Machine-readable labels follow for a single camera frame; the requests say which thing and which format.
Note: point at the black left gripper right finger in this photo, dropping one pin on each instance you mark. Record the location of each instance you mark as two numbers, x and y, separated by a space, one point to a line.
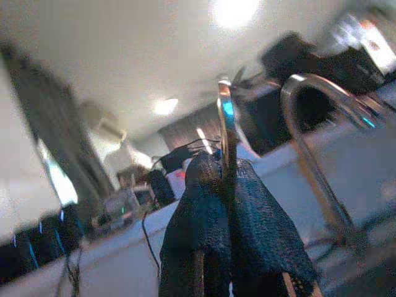
263 229

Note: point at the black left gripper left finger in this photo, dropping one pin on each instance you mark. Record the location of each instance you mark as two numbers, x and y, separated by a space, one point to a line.
198 222

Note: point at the steel utensil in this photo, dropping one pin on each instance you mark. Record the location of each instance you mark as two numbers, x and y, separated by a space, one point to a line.
227 123

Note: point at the white box red light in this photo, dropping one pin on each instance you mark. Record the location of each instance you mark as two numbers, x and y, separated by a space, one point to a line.
179 185

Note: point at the steel gooseneck faucet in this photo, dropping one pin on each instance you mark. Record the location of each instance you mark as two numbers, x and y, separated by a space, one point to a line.
297 133

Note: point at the black appliance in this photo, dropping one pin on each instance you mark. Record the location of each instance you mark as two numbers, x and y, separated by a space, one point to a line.
309 62

